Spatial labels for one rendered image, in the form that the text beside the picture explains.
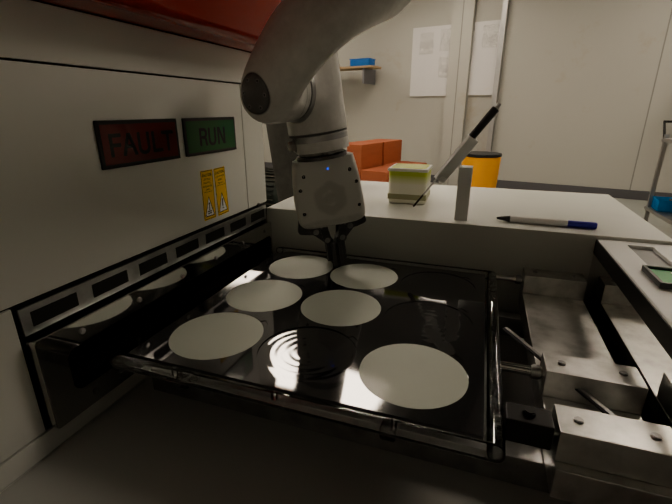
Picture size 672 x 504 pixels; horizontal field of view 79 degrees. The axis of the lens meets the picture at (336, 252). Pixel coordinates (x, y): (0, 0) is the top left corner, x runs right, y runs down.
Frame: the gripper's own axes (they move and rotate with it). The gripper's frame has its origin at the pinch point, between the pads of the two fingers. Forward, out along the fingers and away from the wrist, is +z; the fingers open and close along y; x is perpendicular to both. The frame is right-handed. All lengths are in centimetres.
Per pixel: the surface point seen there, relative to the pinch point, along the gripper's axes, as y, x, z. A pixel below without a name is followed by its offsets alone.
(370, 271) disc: 4.2, -4.0, 2.7
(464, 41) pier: 309, 542, -71
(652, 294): 26.4, -30.0, -0.1
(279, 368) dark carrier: -11.0, -26.3, 0.7
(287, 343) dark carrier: -9.9, -22.0, 0.8
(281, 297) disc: -9.7, -10.6, 0.8
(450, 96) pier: 289, 551, 0
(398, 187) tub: 15.4, 12.5, -5.4
